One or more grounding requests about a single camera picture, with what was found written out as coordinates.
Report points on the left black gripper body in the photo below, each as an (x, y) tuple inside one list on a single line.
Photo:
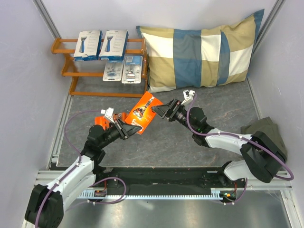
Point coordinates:
[(114, 134)]

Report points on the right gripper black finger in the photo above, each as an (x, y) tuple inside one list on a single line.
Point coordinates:
[(162, 109), (164, 115)]

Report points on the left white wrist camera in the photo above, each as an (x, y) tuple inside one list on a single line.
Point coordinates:
[(107, 115)]

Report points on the Gillette razor blister pack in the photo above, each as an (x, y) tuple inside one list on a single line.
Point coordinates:
[(132, 69)]

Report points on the orange black razor pack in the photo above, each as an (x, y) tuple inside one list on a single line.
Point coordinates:
[(142, 114)]

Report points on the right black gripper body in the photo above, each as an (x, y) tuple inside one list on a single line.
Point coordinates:
[(178, 113)]

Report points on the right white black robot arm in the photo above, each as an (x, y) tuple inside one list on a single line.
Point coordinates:
[(262, 159)]

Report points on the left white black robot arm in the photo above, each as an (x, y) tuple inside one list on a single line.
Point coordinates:
[(48, 203)]

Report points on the orange wooden two-tier shelf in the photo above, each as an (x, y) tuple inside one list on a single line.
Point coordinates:
[(87, 75)]

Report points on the clear blister razor pack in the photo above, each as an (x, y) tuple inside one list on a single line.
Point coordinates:
[(113, 71)]

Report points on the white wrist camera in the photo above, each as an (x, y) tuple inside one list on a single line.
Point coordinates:
[(188, 97), (107, 115)]

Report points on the blue beige checkered pillow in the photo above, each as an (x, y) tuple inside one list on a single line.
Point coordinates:
[(200, 58)]

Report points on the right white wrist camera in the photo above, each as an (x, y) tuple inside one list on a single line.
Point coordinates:
[(188, 97)]

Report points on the orange razor cartridge pack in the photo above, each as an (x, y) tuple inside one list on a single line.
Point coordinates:
[(121, 116)]

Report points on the white box blue razor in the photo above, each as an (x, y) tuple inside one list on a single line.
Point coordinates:
[(88, 45), (114, 45)]

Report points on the olive green cloth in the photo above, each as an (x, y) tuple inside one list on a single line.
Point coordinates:
[(267, 126)]

